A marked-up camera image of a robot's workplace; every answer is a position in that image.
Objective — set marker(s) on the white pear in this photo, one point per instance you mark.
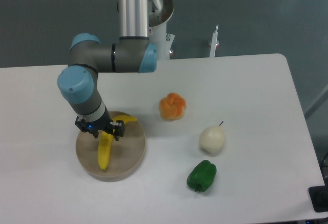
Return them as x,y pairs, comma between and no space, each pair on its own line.
211,139

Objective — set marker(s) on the beige round plate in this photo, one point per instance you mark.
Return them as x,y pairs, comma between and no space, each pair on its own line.
125,154

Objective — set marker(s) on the orange knotted bread roll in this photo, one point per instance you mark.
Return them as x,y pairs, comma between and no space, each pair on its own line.
172,107

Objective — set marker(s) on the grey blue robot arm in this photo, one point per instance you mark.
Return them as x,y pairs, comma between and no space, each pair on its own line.
88,57

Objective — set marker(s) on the yellow banana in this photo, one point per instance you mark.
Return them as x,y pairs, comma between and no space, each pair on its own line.
105,143

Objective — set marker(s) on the black device at edge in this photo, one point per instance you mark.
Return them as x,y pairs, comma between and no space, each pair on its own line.
318,196

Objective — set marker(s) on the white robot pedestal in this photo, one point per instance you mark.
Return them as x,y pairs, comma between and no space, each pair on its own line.
160,37

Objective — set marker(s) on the green bell pepper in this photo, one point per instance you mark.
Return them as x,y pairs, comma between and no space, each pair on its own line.
202,176

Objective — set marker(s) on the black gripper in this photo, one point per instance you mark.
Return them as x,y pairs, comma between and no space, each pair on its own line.
104,123

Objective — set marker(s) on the white right support bracket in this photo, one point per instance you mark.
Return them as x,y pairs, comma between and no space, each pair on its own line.
214,43

